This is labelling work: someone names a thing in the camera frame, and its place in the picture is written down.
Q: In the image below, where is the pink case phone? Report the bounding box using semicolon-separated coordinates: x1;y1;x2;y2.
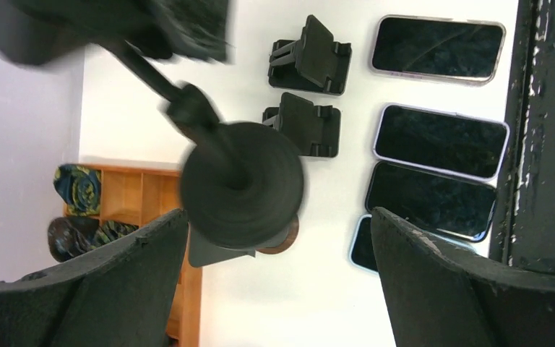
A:
370;14;506;85

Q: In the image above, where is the light blue case phone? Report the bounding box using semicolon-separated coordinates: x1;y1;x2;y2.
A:
348;214;477;275

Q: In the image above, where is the rolled green sock right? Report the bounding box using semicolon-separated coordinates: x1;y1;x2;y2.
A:
53;163;102;216

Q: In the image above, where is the black round base clamp stand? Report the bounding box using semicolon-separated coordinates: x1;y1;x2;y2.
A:
0;1;304;250

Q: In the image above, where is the black angled phone stand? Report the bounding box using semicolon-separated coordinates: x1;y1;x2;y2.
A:
262;93;341;158

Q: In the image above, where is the rolled patterned sock front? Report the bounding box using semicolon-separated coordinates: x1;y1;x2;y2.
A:
90;220;139;249

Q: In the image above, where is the black folding phone stand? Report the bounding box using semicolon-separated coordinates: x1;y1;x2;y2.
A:
268;14;353;95

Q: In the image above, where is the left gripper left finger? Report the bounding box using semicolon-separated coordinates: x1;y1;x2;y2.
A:
0;209;188;346

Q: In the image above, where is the wooden round base phone stand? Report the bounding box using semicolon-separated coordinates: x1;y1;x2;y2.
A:
187;215;301;269

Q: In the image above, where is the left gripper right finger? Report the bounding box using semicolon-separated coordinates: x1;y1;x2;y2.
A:
371;207;555;346

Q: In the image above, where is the wooden compartment tray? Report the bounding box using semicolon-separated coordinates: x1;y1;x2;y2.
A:
78;164;202;346

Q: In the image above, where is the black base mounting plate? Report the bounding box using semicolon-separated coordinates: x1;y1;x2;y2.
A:
489;1;555;275

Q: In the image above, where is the dark blue case phone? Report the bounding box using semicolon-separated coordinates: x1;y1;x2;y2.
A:
365;161;496;242

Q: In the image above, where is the rolled dark sock left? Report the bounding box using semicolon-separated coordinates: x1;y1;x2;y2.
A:
47;216;99;262

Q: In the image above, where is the lilac case phone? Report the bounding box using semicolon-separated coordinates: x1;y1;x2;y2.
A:
373;103;510;181

